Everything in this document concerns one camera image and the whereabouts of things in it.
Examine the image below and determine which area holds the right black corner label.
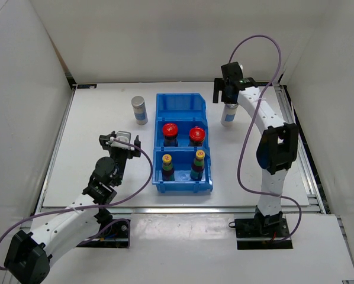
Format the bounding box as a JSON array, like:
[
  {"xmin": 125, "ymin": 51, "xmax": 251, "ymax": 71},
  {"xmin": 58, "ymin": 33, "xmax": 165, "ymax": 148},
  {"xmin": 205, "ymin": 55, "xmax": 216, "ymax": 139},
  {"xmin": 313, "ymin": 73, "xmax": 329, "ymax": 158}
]
[{"xmin": 256, "ymin": 82, "xmax": 269, "ymax": 87}]

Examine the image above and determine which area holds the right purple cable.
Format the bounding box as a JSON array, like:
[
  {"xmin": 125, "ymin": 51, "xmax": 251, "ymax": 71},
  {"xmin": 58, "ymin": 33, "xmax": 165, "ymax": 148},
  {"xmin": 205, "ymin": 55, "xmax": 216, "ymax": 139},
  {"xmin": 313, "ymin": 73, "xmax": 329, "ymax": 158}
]
[{"xmin": 229, "ymin": 34, "xmax": 302, "ymax": 243}]

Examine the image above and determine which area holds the silver-capped spice shaker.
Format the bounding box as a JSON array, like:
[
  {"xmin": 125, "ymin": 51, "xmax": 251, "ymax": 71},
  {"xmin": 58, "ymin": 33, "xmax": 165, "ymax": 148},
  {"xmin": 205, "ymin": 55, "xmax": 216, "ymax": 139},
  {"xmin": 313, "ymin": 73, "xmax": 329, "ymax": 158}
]
[
  {"xmin": 131, "ymin": 96, "xmax": 148, "ymax": 125},
  {"xmin": 221, "ymin": 104, "xmax": 239, "ymax": 127}
]

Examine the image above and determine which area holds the left black corner label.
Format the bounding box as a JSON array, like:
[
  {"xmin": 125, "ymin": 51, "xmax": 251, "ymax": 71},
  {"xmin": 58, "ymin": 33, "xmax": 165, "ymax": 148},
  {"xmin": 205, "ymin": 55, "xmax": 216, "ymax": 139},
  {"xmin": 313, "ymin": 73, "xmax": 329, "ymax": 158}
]
[{"xmin": 76, "ymin": 84, "xmax": 97, "ymax": 89}]

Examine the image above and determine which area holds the purple cable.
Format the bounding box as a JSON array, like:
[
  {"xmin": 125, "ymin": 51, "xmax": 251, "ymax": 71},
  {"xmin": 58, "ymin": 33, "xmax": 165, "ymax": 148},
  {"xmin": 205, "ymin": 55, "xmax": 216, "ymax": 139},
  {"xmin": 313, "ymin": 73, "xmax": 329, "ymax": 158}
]
[
  {"xmin": 229, "ymin": 34, "xmax": 302, "ymax": 243},
  {"xmin": 0, "ymin": 138, "xmax": 153, "ymax": 270}
]

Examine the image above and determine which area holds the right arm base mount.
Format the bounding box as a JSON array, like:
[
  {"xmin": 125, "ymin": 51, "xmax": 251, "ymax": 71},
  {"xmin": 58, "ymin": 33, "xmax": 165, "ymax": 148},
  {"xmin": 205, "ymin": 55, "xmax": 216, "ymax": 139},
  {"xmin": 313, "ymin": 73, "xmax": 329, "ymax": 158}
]
[{"xmin": 229, "ymin": 218, "xmax": 293, "ymax": 250}]

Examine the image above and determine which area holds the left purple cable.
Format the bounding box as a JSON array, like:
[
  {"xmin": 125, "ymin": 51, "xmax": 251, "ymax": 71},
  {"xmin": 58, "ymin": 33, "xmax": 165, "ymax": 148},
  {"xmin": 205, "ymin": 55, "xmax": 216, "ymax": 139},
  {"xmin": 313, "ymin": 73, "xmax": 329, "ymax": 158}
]
[{"xmin": 0, "ymin": 138, "xmax": 153, "ymax": 270}]

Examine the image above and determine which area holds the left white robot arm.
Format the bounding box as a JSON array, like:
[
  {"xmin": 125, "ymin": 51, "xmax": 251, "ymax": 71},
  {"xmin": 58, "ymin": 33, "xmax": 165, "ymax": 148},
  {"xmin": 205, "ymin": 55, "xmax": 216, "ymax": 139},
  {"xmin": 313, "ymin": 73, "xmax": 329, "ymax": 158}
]
[{"xmin": 4, "ymin": 131, "xmax": 141, "ymax": 283}]

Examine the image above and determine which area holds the red-capped sauce jar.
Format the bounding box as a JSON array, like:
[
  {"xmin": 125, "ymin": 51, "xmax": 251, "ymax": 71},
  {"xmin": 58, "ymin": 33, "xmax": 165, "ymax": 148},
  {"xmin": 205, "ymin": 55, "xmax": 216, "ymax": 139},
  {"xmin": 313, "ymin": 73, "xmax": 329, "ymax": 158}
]
[
  {"xmin": 162, "ymin": 122, "xmax": 179, "ymax": 147},
  {"xmin": 189, "ymin": 126, "xmax": 206, "ymax": 147}
]

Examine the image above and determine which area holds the black corner label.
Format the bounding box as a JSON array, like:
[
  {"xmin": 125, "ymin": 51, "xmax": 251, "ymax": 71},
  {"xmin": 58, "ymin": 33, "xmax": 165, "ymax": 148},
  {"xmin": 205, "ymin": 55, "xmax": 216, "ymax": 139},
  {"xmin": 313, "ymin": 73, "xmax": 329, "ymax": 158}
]
[
  {"xmin": 256, "ymin": 82, "xmax": 269, "ymax": 87},
  {"xmin": 76, "ymin": 84, "xmax": 97, "ymax": 89}
]

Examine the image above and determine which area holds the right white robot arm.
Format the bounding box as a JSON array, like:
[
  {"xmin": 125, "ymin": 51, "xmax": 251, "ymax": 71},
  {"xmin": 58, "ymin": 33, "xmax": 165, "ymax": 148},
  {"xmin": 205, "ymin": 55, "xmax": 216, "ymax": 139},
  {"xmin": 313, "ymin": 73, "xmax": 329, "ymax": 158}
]
[{"xmin": 213, "ymin": 62, "xmax": 298, "ymax": 237}]

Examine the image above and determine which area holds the yellow-capped sauce bottle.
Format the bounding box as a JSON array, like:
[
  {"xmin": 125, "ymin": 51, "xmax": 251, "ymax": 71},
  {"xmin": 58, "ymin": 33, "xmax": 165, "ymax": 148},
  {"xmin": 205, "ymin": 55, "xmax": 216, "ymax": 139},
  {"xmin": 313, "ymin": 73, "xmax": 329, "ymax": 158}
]
[
  {"xmin": 162, "ymin": 154, "xmax": 175, "ymax": 181},
  {"xmin": 190, "ymin": 150, "xmax": 205, "ymax": 180}
]

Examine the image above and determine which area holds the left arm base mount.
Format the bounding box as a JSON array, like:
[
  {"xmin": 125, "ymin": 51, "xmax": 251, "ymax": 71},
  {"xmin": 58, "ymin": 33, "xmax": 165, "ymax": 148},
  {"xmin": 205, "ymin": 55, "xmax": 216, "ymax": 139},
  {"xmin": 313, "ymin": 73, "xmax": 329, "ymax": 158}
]
[{"xmin": 77, "ymin": 218, "xmax": 131, "ymax": 249}]

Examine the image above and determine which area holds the blue three-compartment plastic bin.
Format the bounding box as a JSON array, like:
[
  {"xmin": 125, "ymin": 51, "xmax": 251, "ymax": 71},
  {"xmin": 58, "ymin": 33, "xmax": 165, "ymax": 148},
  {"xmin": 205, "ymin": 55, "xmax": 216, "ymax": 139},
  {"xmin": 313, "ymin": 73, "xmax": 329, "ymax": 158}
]
[{"xmin": 152, "ymin": 93, "xmax": 213, "ymax": 193}]

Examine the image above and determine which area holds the front aluminium rail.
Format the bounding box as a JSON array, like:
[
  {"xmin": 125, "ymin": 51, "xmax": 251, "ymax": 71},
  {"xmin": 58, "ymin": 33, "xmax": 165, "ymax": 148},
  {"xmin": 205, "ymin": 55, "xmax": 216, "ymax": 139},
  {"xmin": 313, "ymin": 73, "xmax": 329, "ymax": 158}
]
[{"xmin": 40, "ymin": 205, "xmax": 321, "ymax": 214}]

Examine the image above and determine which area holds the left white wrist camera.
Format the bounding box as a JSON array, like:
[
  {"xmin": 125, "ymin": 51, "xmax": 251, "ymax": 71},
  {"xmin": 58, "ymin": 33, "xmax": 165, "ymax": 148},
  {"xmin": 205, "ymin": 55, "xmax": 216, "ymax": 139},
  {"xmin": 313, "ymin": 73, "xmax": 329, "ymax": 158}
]
[{"xmin": 108, "ymin": 131, "xmax": 131, "ymax": 149}]

